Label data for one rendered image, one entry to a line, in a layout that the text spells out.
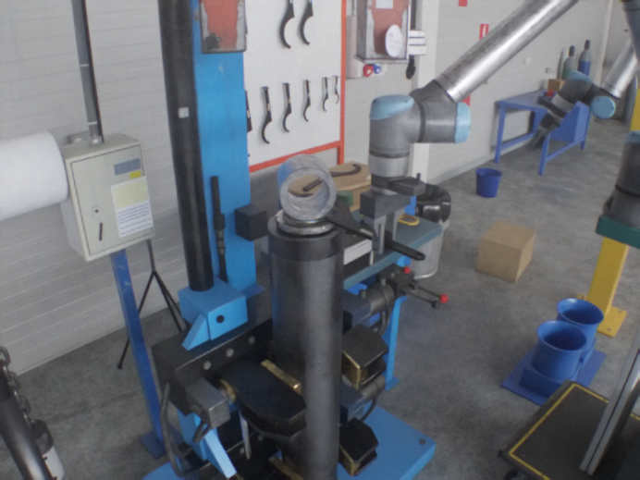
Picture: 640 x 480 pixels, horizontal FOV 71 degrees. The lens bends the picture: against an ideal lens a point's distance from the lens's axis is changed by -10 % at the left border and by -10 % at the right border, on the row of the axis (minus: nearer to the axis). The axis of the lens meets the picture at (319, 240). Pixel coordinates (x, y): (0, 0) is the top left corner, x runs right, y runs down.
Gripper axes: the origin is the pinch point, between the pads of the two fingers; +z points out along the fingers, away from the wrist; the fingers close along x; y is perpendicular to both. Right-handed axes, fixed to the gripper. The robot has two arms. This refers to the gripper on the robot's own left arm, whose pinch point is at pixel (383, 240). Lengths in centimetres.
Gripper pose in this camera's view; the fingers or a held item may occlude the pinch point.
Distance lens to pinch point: 119.1
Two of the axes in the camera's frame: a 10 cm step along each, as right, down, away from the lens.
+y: -6.8, -3.3, 6.5
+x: -7.3, 3.1, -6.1
